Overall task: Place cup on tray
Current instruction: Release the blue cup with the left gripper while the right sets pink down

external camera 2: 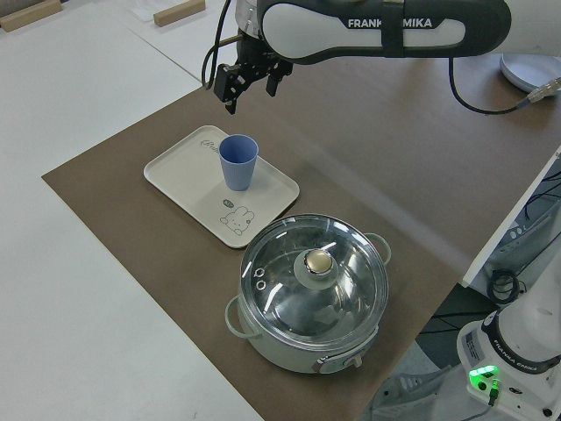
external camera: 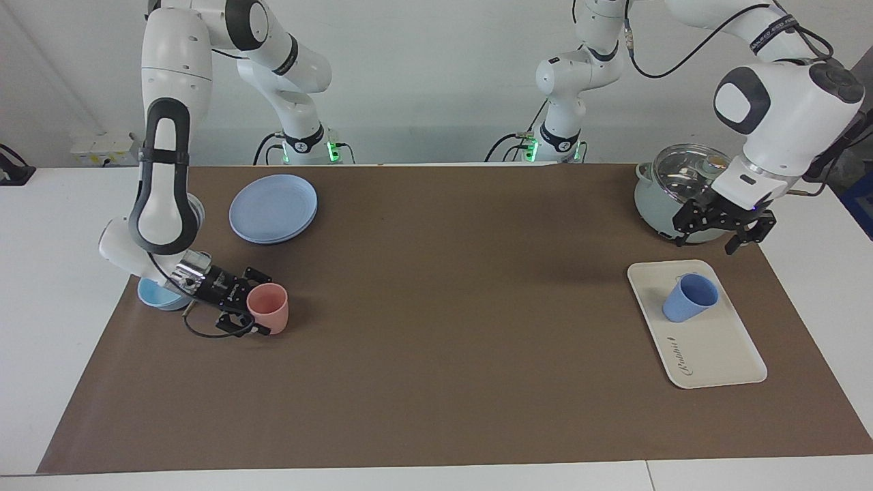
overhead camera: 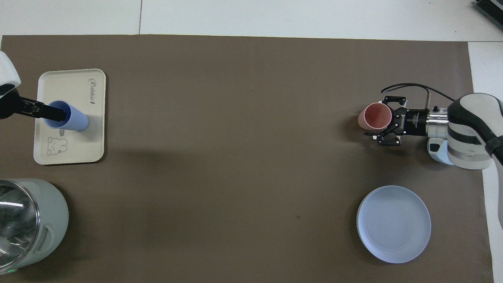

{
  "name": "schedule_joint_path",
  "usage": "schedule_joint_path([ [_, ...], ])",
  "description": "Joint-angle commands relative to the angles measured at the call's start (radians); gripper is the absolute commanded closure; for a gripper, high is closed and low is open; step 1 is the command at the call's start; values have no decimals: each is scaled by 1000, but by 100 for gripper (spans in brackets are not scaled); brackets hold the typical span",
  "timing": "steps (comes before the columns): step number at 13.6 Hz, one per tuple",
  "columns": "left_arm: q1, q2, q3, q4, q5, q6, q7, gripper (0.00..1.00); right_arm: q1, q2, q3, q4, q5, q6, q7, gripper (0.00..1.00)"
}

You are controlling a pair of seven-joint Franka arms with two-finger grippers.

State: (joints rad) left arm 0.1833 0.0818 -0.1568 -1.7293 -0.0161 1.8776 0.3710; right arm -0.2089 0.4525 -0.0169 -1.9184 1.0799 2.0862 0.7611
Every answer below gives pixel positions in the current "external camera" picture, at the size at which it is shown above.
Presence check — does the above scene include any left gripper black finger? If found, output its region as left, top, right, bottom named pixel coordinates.
left=724, top=213, right=777, bottom=256
left=672, top=205, right=707, bottom=248

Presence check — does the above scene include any pink cup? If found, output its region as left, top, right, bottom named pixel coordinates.
left=246, top=284, right=289, bottom=336

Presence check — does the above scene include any blue cup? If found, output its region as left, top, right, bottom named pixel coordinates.
left=662, top=273, right=720, bottom=323

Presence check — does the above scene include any cream rectangular tray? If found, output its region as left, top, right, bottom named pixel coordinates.
left=627, top=259, right=768, bottom=389

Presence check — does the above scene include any pale green pot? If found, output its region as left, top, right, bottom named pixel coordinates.
left=634, top=162, right=734, bottom=244

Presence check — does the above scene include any glass pot lid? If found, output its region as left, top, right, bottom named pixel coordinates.
left=651, top=143, right=736, bottom=205

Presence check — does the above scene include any light blue bowl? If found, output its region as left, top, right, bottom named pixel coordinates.
left=137, top=276, right=193, bottom=312

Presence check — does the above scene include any blue plate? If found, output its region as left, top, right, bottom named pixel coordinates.
left=228, top=174, right=319, bottom=245

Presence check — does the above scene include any black stand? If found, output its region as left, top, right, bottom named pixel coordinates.
left=795, top=113, right=873, bottom=181

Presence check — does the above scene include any blue box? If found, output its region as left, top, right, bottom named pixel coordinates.
left=840, top=170, right=873, bottom=239

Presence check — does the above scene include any brown table mat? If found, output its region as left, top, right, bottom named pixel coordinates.
left=38, top=164, right=873, bottom=475

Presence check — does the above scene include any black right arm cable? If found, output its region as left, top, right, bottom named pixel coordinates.
left=183, top=300, right=226, bottom=340

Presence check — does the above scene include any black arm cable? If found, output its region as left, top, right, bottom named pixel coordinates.
left=624, top=0, right=836, bottom=79
left=183, top=300, right=226, bottom=340

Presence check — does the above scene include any black right base cable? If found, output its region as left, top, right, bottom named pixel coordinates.
left=252, top=133, right=284, bottom=166

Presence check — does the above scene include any black base cable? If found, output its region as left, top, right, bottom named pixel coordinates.
left=252, top=133, right=284, bottom=166
left=484, top=102, right=550, bottom=163

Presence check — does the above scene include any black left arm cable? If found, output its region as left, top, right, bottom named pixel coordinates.
left=624, top=0, right=836, bottom=79

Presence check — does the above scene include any white wall socket strip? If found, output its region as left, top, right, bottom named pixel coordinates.
left=70, top=133, right=146, bottom=166

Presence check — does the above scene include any black left base cable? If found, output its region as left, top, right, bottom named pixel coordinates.
left=484, top=102, right=550, bottom=163

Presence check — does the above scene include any black clamp mount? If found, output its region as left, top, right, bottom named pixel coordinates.
left=0, top=143, right=36, bottom=186

